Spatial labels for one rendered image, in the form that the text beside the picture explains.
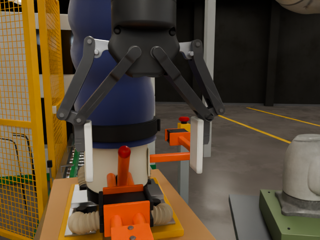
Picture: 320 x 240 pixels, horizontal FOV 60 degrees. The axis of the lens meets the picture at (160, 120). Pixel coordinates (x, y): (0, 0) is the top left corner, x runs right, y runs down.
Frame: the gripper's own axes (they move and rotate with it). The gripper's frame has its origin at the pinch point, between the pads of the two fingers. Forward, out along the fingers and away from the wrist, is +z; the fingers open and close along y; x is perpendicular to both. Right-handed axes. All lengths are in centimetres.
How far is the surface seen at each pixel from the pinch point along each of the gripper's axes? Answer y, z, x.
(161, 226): -8.1, 25.0, -26.7
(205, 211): -90, 121, -200
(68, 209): 14.6, 25.0, -40.2
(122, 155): 1.8, 3.0, -14.5
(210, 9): -155, -101, -361
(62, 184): 19, 27, -63
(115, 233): 3.7, 12.7, -6.2
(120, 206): 2.5, 11.5, -12.3
